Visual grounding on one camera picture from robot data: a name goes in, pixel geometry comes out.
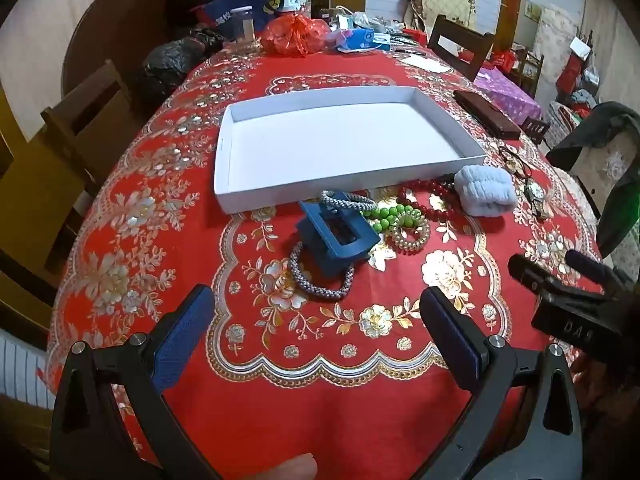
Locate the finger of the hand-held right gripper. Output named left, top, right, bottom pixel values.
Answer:
left=565, top=249, right=626, bottom=288
left=507, top=254, right=591, bottom=306

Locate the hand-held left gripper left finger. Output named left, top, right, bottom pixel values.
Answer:
left=50, top=284, right=221, bottom=480

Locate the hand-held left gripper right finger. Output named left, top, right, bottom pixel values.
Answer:
left=419, top=286, right=586, bottom=480

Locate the light blue fluffy scrunchie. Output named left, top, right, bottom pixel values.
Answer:
left=454, top=165, right=518, bottom=217

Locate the clear spiral hair tie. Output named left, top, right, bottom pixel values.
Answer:
left=387, top=211, right=432, bottom=256

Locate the blue hair claw clip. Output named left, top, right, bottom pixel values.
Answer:
left=295, top=199, right=381, bottom=277

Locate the grey beaded bracelet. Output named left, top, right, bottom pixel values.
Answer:
left=319, top=190, right=377, bottom=214
left=289, top=241, right=356, bottom=303

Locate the white cardboard tray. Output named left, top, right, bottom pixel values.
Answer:
left=214, top=86, right=487, bottom=215

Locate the person's right hand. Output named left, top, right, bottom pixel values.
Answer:
left=572, top=355, right=636, bottom=408

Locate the person's left hand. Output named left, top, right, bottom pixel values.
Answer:
left=240, top=452, right=318, bottom=480

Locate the metal wristwatch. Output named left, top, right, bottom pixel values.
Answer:
left=524, top=180, right=551, bottom=220

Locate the chair with floral cushion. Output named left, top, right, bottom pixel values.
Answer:
left=570, top=130, right=640, bottom=221

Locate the red floral tablecloth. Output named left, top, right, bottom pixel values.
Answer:
left=45, top=42, right=608, bottom=480

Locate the dark jacket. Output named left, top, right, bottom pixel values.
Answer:
left=545, top=101, right=640, bottom=258

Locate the small dark wooden chair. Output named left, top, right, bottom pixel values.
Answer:
left=520, top=116, right=551, bottom=146

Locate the white radiator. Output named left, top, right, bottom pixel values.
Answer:
left=0, top=332, right=56, bottom=411

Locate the brown leather wallet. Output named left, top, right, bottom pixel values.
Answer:
left=452, top=89, right=523, bottom=140

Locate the purple tablecloth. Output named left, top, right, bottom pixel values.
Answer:
left=472, top=67, right=543, bottom=126

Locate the light wooden chair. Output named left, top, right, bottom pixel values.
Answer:
left=0, top=60, right=146, bottom=341

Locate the red fabric stocking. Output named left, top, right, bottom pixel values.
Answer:
left=555, top=37, right=593, bottom=93

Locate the brown wooden chair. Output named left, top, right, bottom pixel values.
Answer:
left=510, top=47, right=546, bottom=98

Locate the white paper sheet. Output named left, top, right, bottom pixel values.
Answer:
left=400, top=52, right=453, bottom=73

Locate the blue tissue pack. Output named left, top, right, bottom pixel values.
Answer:
left=336, top=27, right=393, bottom=53

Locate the beige floral hanging cloth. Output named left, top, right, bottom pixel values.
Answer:
left=404, top=0, right=478, bottom=31

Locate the clear plastic bag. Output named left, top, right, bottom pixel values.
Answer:
left=337, top=10, right=401, bottom=33

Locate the glass jar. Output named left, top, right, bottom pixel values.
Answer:
left=231, top=6, right=257, bottom=43

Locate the red plastic bag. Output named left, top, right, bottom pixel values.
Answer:
left=260, top=12, right=333, bottom=58

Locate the round brown table top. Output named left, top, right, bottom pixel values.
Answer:
left=62, top=0, right=186, bottom=101

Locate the blue fabric bag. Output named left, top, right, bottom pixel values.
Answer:
left=192, top=0, right=286, bottom=41

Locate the red bead bracelet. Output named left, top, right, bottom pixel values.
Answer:
left=396, top=176, right=463, bottom=222

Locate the green bead bracelet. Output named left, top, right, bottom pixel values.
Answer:
left=360, top=201, right=426, bottom=233

